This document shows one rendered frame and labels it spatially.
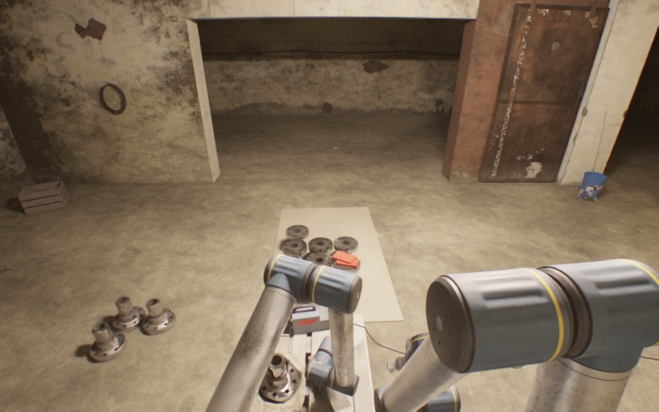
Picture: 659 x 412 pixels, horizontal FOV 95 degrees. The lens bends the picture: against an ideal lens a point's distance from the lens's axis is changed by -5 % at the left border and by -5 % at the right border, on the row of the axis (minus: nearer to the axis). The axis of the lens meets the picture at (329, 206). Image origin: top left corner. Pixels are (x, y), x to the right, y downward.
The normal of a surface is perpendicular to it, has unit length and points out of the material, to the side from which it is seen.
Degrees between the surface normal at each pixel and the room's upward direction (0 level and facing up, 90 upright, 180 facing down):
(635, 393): 0
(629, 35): 90
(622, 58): 90
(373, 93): 90
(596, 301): 38
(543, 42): 90
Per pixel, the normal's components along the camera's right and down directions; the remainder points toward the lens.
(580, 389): -0.59, 0.26
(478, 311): 0.06, -0.48
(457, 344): -0.97, 0.07
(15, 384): 0.00, -0.89
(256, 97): 0.01, 0.47
